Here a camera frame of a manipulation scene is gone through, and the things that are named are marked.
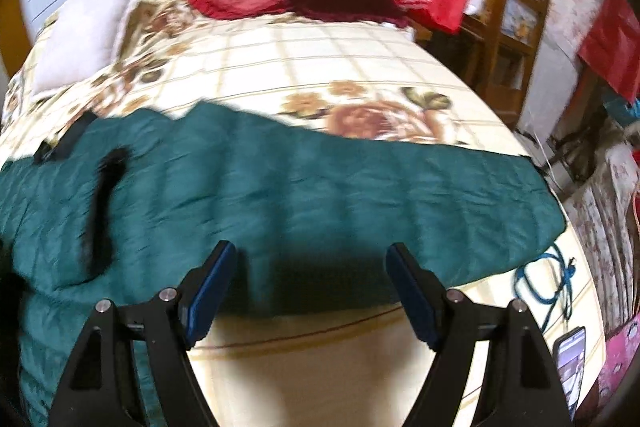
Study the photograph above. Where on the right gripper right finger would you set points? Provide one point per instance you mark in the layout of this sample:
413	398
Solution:
449	323

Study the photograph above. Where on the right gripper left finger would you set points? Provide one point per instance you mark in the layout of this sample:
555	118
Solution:
179	317

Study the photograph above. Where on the green quilted puffer jacket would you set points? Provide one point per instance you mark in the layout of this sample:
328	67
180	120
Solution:
138	201

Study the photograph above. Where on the floral checked bed sheet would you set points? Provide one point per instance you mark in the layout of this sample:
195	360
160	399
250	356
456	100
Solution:
361	80

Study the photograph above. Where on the smartphone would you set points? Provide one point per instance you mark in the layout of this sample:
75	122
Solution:
569	353

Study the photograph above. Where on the wooden shelf rack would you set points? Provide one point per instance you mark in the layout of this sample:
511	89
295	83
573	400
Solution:
505	37

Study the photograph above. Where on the white square pillow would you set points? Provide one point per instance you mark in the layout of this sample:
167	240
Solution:
84	37

